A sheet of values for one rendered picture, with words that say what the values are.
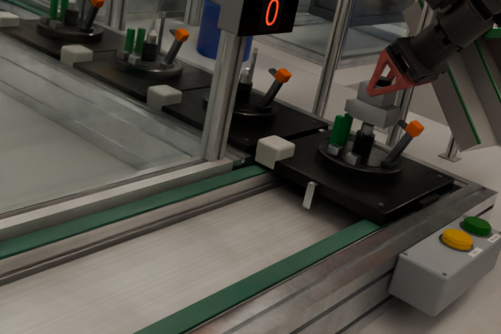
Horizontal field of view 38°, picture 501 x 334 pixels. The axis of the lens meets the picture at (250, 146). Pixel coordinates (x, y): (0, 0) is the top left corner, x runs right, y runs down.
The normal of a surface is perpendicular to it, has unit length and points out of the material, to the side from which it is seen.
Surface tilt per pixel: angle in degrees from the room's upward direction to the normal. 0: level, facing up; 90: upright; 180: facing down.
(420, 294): 90
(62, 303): 0
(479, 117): 45
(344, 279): 0
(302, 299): 0
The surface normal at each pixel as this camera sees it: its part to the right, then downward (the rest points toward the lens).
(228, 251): 0.19, -0.91
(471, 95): 0.59, -0.37
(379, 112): -0.63, 0.18
